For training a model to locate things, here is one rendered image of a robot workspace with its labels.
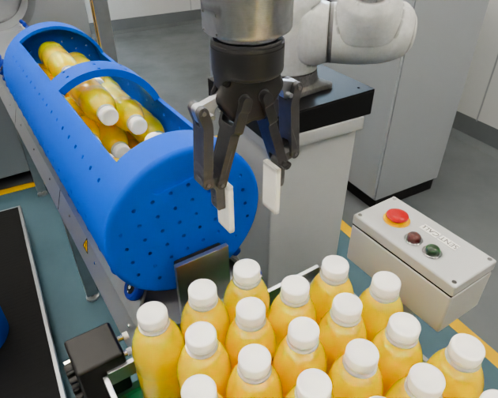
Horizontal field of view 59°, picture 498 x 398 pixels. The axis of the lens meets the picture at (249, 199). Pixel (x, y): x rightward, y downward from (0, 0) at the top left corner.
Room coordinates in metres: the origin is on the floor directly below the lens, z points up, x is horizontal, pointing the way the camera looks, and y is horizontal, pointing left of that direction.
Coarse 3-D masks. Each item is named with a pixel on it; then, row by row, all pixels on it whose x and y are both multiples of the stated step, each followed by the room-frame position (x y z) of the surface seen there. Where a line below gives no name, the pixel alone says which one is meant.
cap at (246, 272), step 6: (240, 264) 0.46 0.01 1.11; (246, 264) 0.46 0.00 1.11; (252, 264) 0.46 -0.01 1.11; (234, 270) 0.45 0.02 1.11; (240, 270) 0.45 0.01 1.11; (246, 270) 0.45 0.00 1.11; (252, 270) 0.45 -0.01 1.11; (258, 270) 0.45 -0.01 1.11; (234, 276) 0.45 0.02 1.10; (240, 276) 0.44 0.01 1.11; (246, 276) 0.44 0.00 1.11; (252, 276) 0.44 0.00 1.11; (258, 276) 0.45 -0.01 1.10; (240, 282) 0.44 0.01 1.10; (246, 282) 0.44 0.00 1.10; (252, 282) 0.44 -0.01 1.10
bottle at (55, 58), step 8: (40, 48) 1.22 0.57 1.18; (48, 48) 1.19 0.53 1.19; (56, 48) 1.19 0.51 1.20; (40, 56) 1.21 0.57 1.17; (48, 56) 1.15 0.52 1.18; (56, 56) 1.13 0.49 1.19; (64, 56) 1.13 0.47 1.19; (48, 64) 1.13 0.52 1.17; (56, 64) 1.11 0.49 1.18; (64, 64) 1.11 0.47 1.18; (72, 64) 1.12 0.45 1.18; (56, 72) 1.10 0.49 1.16
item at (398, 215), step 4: (392, 208) 0.59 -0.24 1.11; (396, 208) 0.59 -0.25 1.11; (388, 212) 0.58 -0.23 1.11; (392, 212) 0.58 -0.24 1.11; (396, 212) 0.58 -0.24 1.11; (400, 212) 0.58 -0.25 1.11; (404, 212) 0.58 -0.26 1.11; (388, 216) 0.57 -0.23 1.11; (392, 216) 0.57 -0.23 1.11; (396, 216) 0.57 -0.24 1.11; (400, 216) 0.57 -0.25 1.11; (404, 216) 0.57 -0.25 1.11; (408, 216) 0.57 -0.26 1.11; (392, 220) 0.57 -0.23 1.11; (396, 220) 0.56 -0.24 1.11; (400, 220) 0.56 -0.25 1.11; (404, 220) 0.56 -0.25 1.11
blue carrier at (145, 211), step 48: (96, 48) 1.34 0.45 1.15; (48, 96) 0.87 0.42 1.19; (144, 96) 1.08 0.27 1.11; (48, 144) 0.78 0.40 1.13; (96, 144) 0.65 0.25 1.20; (144, 144) 0.60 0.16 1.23; (192, 144) 0.60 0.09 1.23; (96, 192) 0.56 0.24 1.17; (144, 192) 0.54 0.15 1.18; (192, 192) 0.58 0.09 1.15; (240, 192) 0.63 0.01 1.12; (96, 240) 0.53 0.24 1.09; (144, 240) 0.53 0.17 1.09; (192, 240) 0.58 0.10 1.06; (240, 240) 0.63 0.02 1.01; (144, 288) 0.52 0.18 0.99
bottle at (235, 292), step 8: (232, 280) 0.45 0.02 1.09; (232, 288) 0.45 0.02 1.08; (240, 288) 0.44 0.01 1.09; (248, 288) 0.44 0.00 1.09; (256, 288) 0.44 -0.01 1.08; (264, 288) 0.45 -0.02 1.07; (224, 296) 0.45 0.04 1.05; (232, 296) 0.44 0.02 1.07; (240, 296) 0.43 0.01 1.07; (248, 296) 0.43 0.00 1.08; (256, 296) 0.44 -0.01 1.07; (264, 296) 0.44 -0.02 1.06; (224, 304) 0.44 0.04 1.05; (232, 304) 0.43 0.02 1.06; (232, 312) 0.43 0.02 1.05
